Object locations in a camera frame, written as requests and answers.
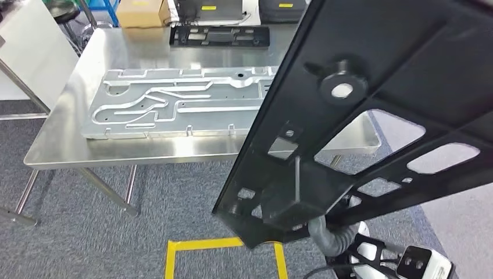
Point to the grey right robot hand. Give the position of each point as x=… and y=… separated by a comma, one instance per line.
x=321, y=237

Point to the black plastic plate bracket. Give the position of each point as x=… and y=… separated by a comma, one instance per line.
x=346, y=30
x=262, y=36

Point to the stainless steel workbench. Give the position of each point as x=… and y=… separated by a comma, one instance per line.
x=154, y=150

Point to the machined aluminium fixture plate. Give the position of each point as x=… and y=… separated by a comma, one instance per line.
x=192, y=127

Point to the black case yellow label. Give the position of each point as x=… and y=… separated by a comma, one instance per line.
x=281, y=13

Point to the brown cardboard box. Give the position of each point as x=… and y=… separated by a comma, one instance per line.
x=140, y=15

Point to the grey metal pole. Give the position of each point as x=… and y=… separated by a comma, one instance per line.
x=88, y=13

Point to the white table steel legs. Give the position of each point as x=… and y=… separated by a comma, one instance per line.
x=30, y=57

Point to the black round stool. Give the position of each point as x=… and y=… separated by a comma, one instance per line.
x=63, y=8

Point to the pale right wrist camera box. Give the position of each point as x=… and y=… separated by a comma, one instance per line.
x=423, y=263

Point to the blue cart frame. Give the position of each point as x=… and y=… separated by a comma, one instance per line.
x=111, y=13

